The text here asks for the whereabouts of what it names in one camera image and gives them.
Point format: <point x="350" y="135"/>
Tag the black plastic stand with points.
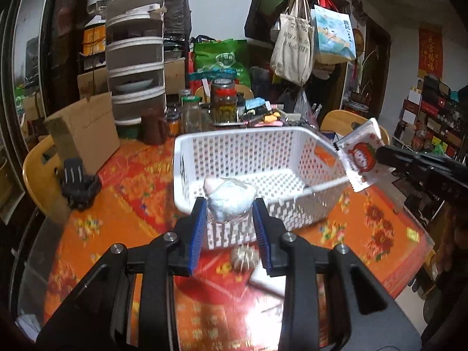
<point x="77" y="186"/>

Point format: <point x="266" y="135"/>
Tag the blue printed paper bag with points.
<point x="334" y="36"/>

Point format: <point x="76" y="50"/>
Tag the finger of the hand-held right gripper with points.
<point x="395" y="155"/>

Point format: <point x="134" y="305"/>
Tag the glass jar green lid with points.
<point x="191" y="114"/>

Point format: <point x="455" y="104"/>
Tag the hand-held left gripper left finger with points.
<point x="196" y="234"/>

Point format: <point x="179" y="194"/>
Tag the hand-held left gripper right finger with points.
<point x="261" y="237"/>

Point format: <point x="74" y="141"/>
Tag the open brown cardboard box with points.
<point x="86" y="137"/>

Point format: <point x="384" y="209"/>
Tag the flat white packet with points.
<point x="268" y="282"/>

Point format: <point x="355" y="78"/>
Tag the beige canvas tote bag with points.
<point x="293" y="52"/>

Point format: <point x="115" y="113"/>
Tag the black hanging bag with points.
<point x="260" y="11"/>

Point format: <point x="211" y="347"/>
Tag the small glass jar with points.
<point x="173" y="120"/>

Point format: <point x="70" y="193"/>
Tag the yellow wooden chair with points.
<point x="349" y="122"/>
<point x="41" y="175"/>

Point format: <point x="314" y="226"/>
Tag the shelf of assorted boxes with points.
<point x="433" y="119"/>

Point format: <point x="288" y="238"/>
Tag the tiered mesh food cover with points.
<point x="136" y="56"/>

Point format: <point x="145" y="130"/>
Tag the clear plastic bag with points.
<point x="305" y="110"/>

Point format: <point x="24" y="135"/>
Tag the green shopping bag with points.
<point x="221" y="58"/>

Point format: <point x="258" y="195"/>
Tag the potted plant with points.
<point x="366" y="77"/>

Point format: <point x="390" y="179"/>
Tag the dark brown jar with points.
<point x="154" y="126"/>

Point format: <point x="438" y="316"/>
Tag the small striped round pouch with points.
<point x="245" y="258"/>

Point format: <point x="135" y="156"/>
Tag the plastic-wrapped white soft bundle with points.
<point x="229" y="202"/>

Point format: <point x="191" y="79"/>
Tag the large pickle jar red lid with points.
<point x="223" y="100"/>

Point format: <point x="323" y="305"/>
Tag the red wall scroll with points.
<point x="430" y="52"/>

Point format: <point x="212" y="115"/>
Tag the orange floral tablecloth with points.
<point x="139" y="190"/>

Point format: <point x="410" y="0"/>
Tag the white packet with red cartoon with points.
<point x="360" y="159"/>

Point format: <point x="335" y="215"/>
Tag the white electric fan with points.
<point x="99" y="0"/>

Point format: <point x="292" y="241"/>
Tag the white plastic lattice basket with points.
<point x="256" y="161"/>

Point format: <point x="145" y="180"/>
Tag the brown cardboard carton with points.
<point x="174" y="76"/>

